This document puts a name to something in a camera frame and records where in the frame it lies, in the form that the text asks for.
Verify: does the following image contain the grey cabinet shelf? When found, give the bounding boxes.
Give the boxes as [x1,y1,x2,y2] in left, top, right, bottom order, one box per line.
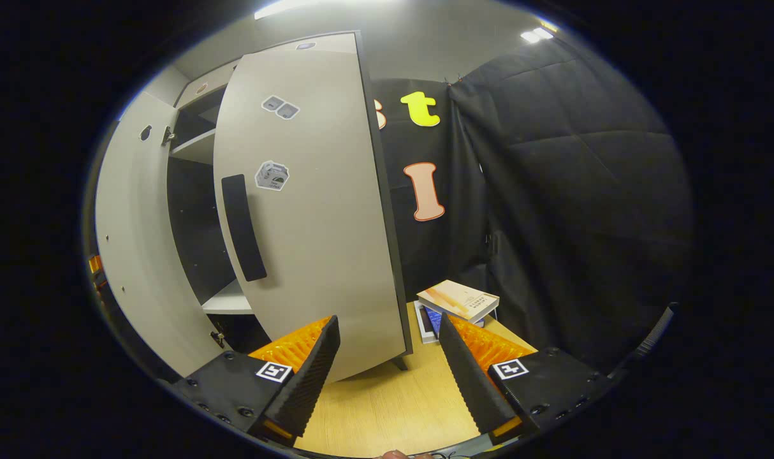
[202,280,255,314]
[170,129,217,165]

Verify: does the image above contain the grey ribbed hose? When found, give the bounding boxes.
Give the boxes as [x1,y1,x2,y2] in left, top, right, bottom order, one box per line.
[610,303,678,380]

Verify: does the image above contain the grey shoe cabinet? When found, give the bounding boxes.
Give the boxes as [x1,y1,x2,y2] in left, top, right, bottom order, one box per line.
[164,32,413,372]

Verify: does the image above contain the black backdrop cloth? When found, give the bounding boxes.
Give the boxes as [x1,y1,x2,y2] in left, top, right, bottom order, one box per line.
[369,38,694,377]

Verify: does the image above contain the blue book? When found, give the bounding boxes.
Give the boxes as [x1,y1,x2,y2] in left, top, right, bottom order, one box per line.
[414,301,485,345]

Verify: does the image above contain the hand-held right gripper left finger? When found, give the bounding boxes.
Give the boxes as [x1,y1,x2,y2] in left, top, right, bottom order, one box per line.
[173,315,340,447]

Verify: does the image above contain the large ceiling light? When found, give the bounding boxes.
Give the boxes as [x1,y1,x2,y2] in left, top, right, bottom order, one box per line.
[254,0,338,20]

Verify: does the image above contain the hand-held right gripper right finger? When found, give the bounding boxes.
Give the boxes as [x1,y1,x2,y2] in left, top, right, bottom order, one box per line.
[438,312,617,439]

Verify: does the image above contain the white book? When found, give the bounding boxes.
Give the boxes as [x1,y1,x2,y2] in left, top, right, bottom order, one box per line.
[417,279,500,323]

